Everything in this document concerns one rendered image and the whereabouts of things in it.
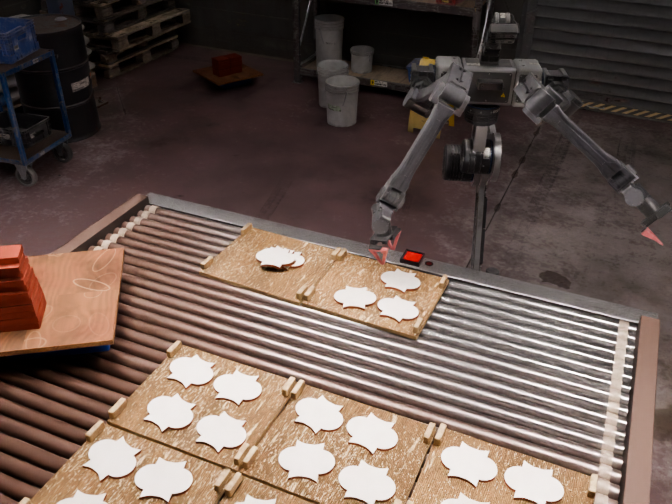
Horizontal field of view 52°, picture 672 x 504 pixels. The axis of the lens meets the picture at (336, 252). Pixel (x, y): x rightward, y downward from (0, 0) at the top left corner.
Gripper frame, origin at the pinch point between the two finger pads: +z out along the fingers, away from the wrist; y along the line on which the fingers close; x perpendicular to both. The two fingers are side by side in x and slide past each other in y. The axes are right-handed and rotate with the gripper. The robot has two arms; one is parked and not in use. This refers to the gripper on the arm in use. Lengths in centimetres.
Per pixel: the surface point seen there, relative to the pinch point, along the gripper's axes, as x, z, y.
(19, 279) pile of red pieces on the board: -71, -38, 86
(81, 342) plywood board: -58, -18, 85
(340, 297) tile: -8.9, 4.3, 21.8
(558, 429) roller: 67, 20, 45
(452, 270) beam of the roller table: 17.5, 14.6, -15.4
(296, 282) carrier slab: -27.1, 2.3, 19.5
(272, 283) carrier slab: -34.1, 0.8, 23.8
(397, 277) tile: 3.6, 7.7, 2.1
